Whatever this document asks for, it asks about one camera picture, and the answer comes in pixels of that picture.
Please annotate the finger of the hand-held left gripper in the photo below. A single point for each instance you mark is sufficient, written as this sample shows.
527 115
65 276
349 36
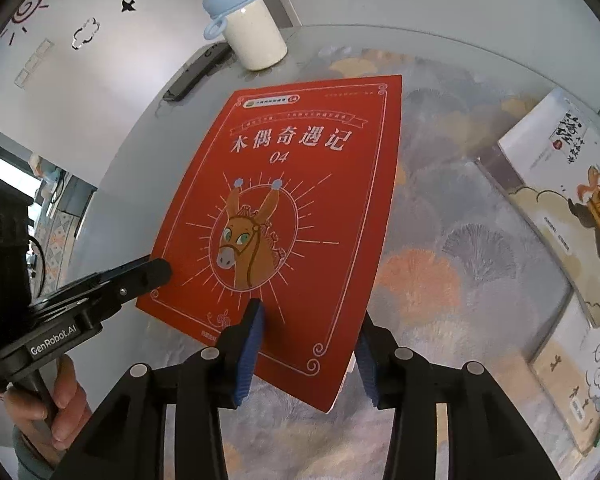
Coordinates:
150 275

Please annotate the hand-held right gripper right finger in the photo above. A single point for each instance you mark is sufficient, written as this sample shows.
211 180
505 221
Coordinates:
367 370

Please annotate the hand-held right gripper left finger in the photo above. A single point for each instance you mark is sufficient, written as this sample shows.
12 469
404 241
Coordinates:
247 355

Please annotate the red book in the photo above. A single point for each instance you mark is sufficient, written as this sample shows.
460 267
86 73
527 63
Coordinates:
305 185

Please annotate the white book with cloud drawing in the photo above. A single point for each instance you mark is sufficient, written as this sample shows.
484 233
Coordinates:
580 390

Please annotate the white book with monkey drawing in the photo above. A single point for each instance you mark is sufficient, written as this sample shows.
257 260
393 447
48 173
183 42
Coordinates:
555 175

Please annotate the person's left forearm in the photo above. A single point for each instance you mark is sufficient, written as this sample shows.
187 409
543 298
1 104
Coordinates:
30 460

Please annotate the person's left hand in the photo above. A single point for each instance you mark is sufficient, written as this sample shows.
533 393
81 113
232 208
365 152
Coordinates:
70 400

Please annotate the white bottle with blue lid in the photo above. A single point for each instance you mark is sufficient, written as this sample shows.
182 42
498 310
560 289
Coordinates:
252 30

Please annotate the white wall socket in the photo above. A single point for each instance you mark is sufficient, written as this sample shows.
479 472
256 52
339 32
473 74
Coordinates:
35 62

